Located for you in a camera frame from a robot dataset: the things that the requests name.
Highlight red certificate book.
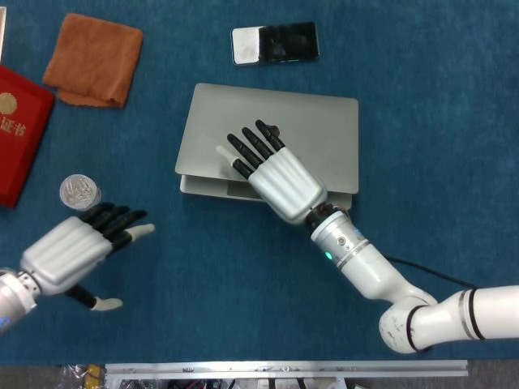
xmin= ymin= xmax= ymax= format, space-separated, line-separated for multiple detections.
xmin=0 ymin=64 xmax=56 ymax=209

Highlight clear round plastic container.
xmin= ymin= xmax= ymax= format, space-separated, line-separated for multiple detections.
xmin=58 ymin=173 xmax=102 ymax=211

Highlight aluminium profile rail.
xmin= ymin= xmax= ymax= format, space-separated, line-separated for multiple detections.
xmin=105 ymin=359 xmax=469 ymax=380

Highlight teal felt table cover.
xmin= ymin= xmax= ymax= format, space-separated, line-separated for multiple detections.
xmin=0 ymin=0 xmax=519 ymax=365

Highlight orange folded cloth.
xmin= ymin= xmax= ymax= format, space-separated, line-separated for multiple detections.
xmin=41 ymin=12 xmax=144 ymax=109

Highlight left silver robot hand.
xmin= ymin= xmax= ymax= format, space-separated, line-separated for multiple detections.
xmin=19 ymin=202 xmax=157 ymax=312

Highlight white flat box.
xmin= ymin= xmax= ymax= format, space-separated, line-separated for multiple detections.
xmin=0 ymin=6 xmax=8 ymax=62

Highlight clear plastic bag yellow parts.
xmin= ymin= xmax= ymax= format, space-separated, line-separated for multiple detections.
xmin=56 ymin=363 xmax=107 ymax=389

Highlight black smartphone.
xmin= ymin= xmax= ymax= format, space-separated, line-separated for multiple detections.
xmin=230 ymin=21 xmax=320 ymax=66

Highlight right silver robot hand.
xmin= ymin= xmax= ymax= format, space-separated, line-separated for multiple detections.
xmin=215 ymin=119 xmax=328 ymax=225

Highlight silver laptop with apple logo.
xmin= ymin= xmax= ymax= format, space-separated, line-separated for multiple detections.
xmin=174 ymin=83 xmax=360 ymax=212

